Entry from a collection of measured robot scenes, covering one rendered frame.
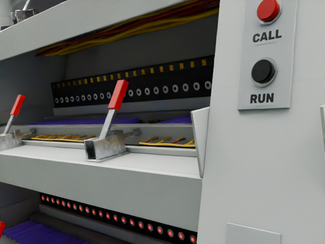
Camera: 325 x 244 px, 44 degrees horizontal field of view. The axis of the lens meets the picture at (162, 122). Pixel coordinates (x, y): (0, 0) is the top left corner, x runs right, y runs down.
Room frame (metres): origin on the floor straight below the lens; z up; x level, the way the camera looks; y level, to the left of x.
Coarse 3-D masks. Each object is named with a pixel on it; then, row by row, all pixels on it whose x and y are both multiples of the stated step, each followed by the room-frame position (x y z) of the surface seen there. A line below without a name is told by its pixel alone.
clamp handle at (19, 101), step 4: (20, 96) 0.63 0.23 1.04; (24, 96) 0.63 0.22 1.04; (16, 100) 0.63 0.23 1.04; (20, 100) 0.63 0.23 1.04; (16, 104) 0.63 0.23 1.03; (20, 104) 0.63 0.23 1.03; (16, 108) 0.63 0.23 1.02; (12, 112) 0.63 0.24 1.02; (16, 112) 0.63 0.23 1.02; (12, 116) 0.63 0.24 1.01; (12, 120) 0.62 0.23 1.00; (8, 124) 0.62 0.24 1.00; (8, 128) 0.62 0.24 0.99; (4, 132) 0.62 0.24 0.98; (8, 132) 0.62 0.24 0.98
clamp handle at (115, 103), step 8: (120, 80) 0.44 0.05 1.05; (120, 88) 0.43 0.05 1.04; (112, 96) 0.44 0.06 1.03; (120, 96) 0.43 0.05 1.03; (112, 104) 0.43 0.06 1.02; (120, 104) 0.43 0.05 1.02; (112, 112) 0.43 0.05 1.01; (112, 120) 0.43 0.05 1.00; (104, 128) 0.43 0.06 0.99; (104, 136) 0.42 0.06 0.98
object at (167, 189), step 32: (0, 160) 0.59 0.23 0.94; (32, 160) 0.51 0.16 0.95; (64, 160) 0.45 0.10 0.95; (128, 160) 0.40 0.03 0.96; (160, 160) 0.38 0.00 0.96; (192, 160) 0.36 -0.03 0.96; (64, 192) 0.47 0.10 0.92; (96, 192) 0.41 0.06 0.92; (128, 192) 0.37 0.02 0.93; (160, 192) 0.34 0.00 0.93; (192, 192) 0.31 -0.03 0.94; (192, 224) 0.32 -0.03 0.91
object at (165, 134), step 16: (0, 128) 0.76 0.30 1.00; (16, 128) 0.71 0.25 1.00; (48, 128) 0.62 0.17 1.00; (64, 128) 0.58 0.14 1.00; (80, 128) 0.55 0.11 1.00; (96, 128) 0.52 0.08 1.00; (112, 128) 0.50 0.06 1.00; (128, 128) 0.47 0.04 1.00; (144, 128) 0.45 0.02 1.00; (160, 128) 0.43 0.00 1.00; (176, 128) 0.41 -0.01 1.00; (192, 128) 0.40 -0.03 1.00; (144, 144) 0.43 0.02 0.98; (160, 144) 0.41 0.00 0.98; (176, 144) 0.39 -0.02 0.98; (192, 144) 0.40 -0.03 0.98
